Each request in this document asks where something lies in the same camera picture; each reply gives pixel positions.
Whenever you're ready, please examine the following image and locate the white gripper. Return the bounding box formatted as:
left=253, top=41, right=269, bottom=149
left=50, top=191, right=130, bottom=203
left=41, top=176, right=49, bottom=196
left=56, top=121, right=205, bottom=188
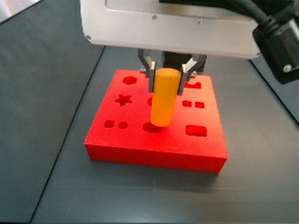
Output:
left=78, top=0, right=258, bottom=95

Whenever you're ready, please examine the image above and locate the yellow oval cylinder peg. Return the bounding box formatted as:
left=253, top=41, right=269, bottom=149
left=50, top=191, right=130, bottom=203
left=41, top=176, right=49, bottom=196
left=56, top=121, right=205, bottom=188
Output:
left=150, top=68, right=181, bottom=127

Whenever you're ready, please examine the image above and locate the black curved fixture cradle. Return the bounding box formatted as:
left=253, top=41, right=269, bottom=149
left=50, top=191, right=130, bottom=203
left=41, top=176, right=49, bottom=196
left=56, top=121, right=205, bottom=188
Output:
left=162, top=52, right=192, bottom=69

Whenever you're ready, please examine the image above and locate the red foam shape-sorter block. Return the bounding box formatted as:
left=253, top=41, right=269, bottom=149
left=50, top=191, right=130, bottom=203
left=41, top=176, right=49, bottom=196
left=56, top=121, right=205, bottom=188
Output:
left=84, top=70, right=228, bottom=173

